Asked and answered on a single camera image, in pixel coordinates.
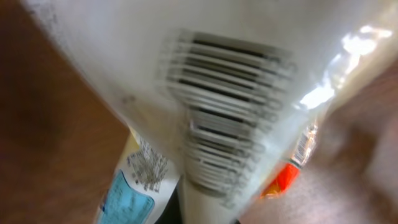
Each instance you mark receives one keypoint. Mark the white tube gold cap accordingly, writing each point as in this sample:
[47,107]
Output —
[225,89]

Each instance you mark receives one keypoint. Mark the cream snack bag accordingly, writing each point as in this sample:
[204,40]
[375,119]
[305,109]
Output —
[144,188]

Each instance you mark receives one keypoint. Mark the orange noodle packet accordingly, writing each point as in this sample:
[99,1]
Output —
[302,152]

